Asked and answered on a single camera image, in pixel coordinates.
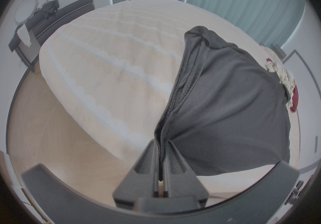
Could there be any dark red garment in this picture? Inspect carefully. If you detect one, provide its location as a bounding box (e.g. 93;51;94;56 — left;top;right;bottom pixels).
265;59;299;113

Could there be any white ring lamp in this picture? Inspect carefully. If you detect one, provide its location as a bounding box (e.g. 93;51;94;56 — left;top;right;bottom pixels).
15;0;39;25

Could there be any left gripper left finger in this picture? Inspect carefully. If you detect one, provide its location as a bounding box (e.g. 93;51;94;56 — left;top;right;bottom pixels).
113;140;161;198

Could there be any bed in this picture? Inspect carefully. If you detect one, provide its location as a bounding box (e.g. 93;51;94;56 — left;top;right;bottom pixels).
39;0;316;201

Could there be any white printed pyjama garment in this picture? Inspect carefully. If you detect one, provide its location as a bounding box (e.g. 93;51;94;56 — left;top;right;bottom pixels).
266;60;296;108

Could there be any black long-sleeved top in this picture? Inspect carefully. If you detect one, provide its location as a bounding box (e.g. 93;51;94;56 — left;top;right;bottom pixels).
153;26;291;181

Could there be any dark grey garment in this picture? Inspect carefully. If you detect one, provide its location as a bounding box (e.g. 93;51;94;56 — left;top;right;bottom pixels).
34;0;59;19

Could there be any white cloth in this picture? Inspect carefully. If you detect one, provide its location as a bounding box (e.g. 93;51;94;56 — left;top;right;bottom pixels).
16;24;33;48

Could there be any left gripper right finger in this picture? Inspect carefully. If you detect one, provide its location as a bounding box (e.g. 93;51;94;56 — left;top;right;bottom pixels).
163;141;209;198

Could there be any black chest of drawers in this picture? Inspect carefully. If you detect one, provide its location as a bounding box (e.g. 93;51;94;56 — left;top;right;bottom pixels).
9;0;94;68

